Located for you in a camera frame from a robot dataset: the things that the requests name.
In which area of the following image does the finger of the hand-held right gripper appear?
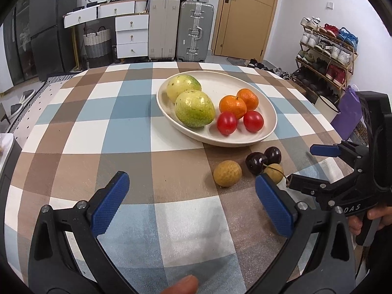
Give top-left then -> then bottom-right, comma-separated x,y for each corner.
286,171 -> 362,198
310,141 -> 370,171

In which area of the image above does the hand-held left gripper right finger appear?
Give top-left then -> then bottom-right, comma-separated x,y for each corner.
245,174 -> 357,294

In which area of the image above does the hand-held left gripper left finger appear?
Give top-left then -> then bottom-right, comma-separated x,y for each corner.
28,171 -> 138,294

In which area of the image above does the tan longan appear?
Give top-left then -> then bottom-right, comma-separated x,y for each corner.
263,163 -> 285,185
213,160 -> 242,187

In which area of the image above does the dark red cherry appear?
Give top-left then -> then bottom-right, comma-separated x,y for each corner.
264,146 -> 282,164
245,152 -> 268,176

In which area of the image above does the red cherry tomato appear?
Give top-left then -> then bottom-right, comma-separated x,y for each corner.
243,110 -> 264,133
217,112 -> 238,136

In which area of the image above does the orange mandarin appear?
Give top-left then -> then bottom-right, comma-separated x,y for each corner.
236,88 -> 259,111
219,95 -> 247,120

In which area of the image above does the yellow-green passion fruit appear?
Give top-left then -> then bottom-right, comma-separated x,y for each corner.
166,74 -> 203,104
174,90 -> 216,128

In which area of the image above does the cream round plate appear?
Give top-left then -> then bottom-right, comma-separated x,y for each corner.
156,70 -> 278,147

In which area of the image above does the person's right forearm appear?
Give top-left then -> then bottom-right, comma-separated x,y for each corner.
357,220 -> 392,294

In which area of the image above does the person's right hand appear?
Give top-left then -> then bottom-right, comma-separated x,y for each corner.
347,204 -> 392,236

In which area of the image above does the person's left hand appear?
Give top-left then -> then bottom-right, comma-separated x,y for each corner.
161,275 -> 199,294

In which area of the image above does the purple paper bag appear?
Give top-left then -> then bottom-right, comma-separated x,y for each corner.
331,86 -> 363,141

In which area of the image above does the white round basin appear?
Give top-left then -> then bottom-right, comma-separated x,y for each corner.
315,93 -> 341,115

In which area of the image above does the shoe rack with shoes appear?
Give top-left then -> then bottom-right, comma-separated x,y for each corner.
295,17 -> 359,97

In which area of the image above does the scattered shoes group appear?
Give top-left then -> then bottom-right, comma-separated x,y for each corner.
245,58 -> 288,77

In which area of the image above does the wooden shoe rack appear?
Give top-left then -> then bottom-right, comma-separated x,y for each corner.
289,17 -> 359,98

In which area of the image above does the striped floor mat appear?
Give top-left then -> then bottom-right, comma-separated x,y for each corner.
46,73 -> 80,83

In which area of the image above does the wooden door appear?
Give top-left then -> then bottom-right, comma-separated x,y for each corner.
211,0 -> 282,62

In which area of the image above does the woven laundry basket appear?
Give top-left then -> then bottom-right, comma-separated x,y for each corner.
83,27 -> 112,67

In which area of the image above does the white drawer desk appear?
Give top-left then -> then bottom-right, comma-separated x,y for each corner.
63,0 -> 149,69

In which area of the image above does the beige suitcase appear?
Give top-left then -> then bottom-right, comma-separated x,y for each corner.
148,0 -> 181,62

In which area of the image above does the silver grey suitcase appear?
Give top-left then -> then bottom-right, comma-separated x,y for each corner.
176,1 -> 215,62

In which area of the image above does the dark glass cabinet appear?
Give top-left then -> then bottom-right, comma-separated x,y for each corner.
0,0 -> 40,86

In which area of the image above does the black refrigerator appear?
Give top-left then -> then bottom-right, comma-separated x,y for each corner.
29,0 -> 82,82

